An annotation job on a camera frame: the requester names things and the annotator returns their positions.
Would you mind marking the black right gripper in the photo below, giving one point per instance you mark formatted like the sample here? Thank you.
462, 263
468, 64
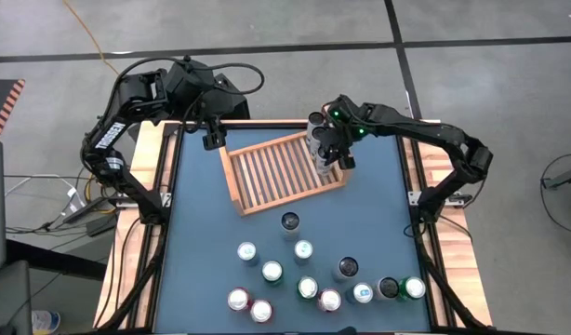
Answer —
342, 142

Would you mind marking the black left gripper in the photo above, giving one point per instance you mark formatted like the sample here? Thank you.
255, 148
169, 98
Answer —
214, 132

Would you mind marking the blue silver Red Bull can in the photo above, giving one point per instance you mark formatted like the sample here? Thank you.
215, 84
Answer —
303, 249
362, 292
247, 251

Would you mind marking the green Sprite can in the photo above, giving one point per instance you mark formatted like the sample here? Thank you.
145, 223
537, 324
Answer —
414, 287
308, 287
272, 271

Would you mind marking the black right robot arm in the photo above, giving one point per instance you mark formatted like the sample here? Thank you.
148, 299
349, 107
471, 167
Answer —
420, 126

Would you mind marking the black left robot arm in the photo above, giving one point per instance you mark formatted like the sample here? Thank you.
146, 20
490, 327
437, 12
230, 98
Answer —
110, 135

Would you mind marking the wooden slatted shelf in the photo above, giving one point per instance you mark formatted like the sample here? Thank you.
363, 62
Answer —
292, 197

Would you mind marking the black power adapter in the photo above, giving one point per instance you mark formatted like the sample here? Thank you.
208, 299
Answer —
102, 225

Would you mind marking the red Coca-Cola can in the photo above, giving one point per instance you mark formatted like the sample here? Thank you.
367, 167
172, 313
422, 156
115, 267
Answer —
238, 299
261, 311
330, 300

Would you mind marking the black power strip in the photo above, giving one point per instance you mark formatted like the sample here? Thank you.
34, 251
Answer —
83, 211

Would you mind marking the black floor bar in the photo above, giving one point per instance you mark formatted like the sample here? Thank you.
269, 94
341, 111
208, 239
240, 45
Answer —
57, 263

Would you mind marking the grey stand foot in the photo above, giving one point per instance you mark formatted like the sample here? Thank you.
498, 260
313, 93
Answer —
567, 179

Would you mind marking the white blue container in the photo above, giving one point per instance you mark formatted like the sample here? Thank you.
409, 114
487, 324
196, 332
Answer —
46, 322

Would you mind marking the black aluminium table frame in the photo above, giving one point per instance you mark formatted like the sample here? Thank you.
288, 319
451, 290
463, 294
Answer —
267, 125

